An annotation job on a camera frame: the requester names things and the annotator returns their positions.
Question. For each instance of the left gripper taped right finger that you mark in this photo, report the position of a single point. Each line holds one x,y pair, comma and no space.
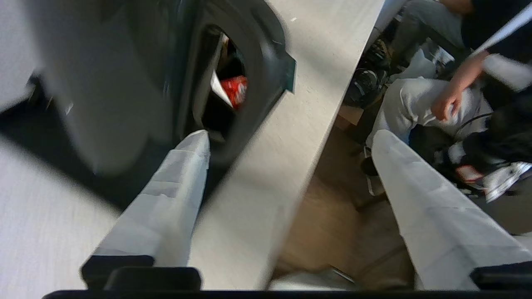
440,224

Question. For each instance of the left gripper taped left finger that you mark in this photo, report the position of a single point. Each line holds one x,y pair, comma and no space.
166,207

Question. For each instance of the black electric kettle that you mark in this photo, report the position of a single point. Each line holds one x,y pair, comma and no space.
116,83

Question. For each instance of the dark green tea packet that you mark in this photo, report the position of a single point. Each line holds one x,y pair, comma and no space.
290,72

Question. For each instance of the bystander bare forearm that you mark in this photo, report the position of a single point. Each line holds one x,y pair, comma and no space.
467,74

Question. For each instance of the red tea packet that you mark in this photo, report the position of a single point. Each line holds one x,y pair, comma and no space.
235,89

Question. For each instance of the bystander bare hand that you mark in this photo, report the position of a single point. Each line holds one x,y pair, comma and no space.
444,106

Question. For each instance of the black white jacket bundle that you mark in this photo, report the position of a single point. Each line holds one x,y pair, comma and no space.
478,158

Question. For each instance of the bystander light grey trousers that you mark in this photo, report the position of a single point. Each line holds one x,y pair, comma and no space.
411,108

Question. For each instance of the white upright paper sleeve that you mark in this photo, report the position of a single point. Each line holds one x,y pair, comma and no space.
219,87

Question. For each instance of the black sneakers pair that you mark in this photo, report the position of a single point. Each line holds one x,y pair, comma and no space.
365,79

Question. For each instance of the seated person dark jeans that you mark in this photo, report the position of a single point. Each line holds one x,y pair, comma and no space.
428,25

